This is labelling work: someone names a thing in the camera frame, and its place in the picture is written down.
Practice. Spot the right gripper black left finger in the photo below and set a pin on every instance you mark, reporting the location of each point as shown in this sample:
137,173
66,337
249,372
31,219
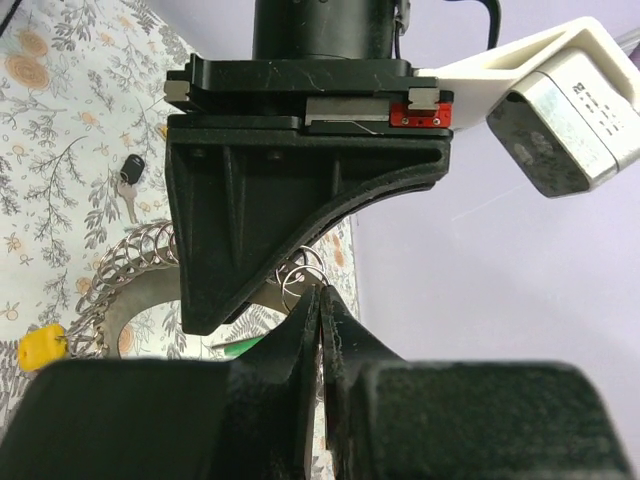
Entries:
248,418

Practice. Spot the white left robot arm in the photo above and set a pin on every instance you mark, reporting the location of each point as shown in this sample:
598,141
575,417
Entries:
316,30

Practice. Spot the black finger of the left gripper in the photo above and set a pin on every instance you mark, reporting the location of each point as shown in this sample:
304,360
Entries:
243,203

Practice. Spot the metal key organiser with rings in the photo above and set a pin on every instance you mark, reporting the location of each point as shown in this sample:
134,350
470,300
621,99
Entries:
142,271

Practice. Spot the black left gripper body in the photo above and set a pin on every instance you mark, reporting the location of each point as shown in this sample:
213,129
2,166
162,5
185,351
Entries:
315,97

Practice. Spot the silver loose keys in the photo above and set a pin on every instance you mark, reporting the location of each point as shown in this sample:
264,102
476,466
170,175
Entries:
128,193

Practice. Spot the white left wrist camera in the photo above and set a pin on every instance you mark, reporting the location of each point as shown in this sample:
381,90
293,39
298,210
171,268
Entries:
564,103

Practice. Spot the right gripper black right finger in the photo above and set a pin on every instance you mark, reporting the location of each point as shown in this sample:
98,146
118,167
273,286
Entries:
390,418

